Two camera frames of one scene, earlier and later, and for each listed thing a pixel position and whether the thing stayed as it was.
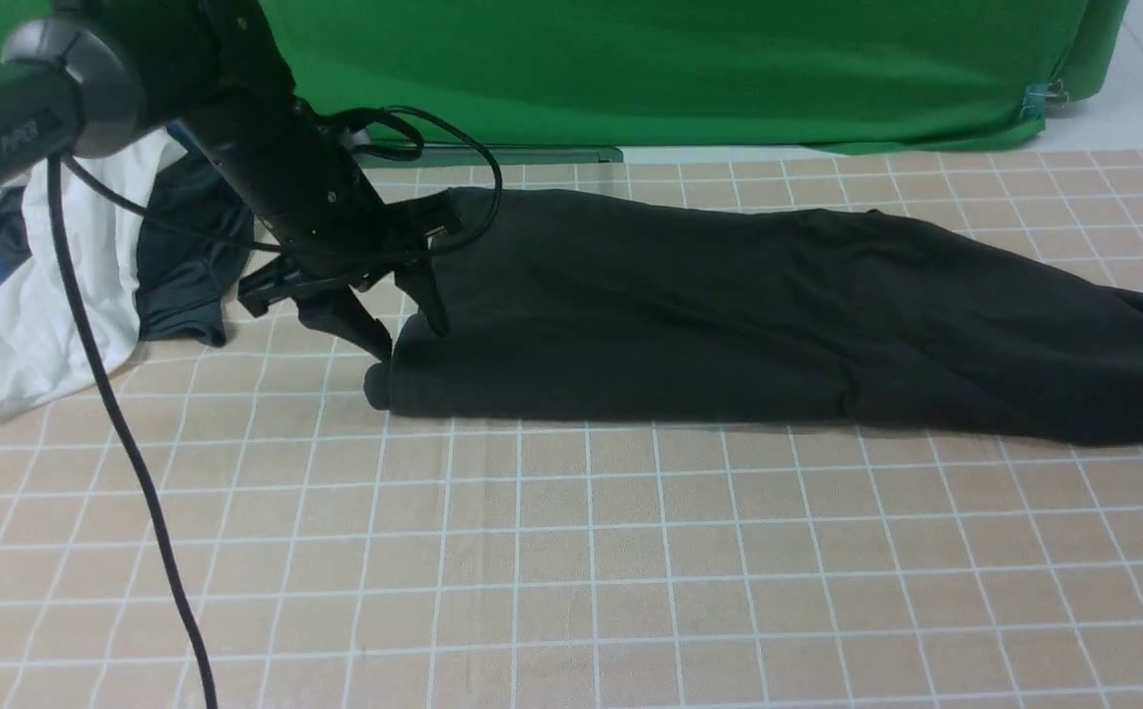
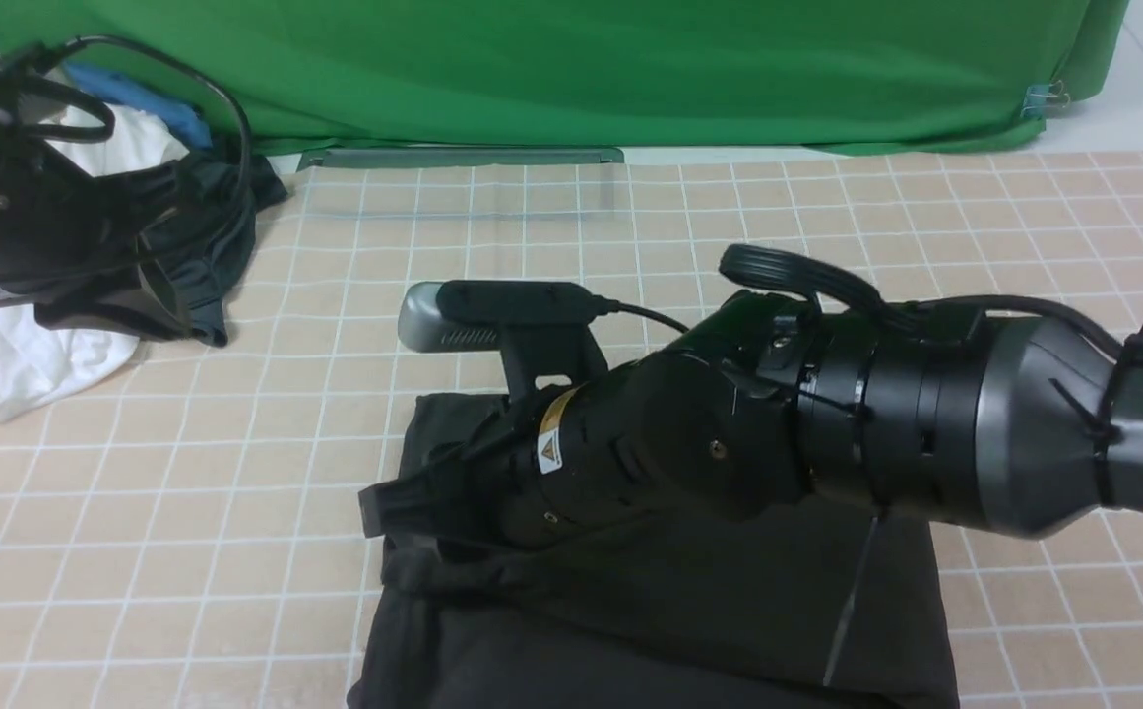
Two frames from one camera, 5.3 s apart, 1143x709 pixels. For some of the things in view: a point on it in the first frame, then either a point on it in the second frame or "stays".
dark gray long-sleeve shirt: (598, 307) → (844, 606)
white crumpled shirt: (21, 362) stays
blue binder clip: (1041, 98) stays
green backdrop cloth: (666, 75) stays
